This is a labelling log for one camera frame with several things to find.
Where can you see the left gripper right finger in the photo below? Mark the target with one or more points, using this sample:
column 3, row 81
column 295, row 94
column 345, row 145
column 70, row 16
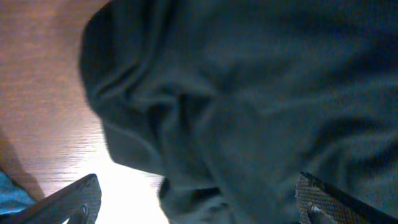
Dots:
column 320, row 202

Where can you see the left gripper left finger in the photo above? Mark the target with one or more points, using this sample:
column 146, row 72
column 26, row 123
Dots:
column 77, row 203

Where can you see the black t-shirt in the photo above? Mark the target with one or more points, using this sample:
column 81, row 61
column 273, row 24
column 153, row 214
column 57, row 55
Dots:
column 229, row 101

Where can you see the folded blue jeans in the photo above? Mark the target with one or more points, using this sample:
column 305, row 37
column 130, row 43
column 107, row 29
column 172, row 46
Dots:
column 14, row 198

